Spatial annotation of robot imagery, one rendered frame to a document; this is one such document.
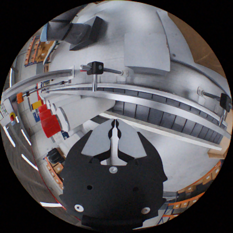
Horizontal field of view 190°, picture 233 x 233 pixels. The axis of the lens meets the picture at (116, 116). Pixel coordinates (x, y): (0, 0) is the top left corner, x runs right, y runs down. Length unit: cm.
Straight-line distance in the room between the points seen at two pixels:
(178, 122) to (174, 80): 12
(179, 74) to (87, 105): 27
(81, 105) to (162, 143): 31
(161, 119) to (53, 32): 53
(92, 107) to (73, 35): 38
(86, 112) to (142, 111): 14
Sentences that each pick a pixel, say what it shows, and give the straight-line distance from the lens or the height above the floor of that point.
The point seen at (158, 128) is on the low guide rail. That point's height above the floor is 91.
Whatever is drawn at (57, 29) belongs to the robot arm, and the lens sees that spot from 42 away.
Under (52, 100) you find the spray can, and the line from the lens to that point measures 28.
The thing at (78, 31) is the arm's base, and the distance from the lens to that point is 44.
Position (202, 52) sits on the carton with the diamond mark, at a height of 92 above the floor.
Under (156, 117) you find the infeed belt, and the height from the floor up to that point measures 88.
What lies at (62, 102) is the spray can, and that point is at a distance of 20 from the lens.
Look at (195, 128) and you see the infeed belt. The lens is 26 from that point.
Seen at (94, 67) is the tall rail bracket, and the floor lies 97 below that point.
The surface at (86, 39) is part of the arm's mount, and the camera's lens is 40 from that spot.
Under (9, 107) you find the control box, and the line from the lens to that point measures 56.
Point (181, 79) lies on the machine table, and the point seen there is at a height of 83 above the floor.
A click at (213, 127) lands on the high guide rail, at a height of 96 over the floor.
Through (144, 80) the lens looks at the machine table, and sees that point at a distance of 25.
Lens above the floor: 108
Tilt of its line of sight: 51 degrees down
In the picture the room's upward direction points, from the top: 127 degrees counter-clockwise
